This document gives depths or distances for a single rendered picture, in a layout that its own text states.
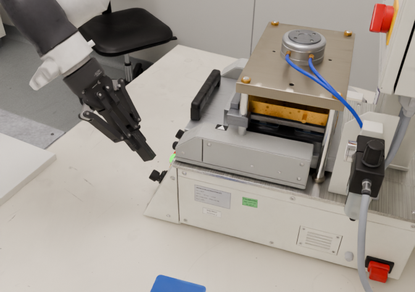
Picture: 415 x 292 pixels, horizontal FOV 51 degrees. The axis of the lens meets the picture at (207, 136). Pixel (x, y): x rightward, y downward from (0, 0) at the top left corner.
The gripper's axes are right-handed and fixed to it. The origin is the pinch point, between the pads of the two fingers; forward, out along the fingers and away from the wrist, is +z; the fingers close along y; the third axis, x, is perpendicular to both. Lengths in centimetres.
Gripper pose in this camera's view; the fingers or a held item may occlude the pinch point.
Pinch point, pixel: (140, 146)
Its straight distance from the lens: 92.4
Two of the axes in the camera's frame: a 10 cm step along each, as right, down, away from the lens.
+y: 4.5, -6.2, 6.4
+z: 5.4, 7.6, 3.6
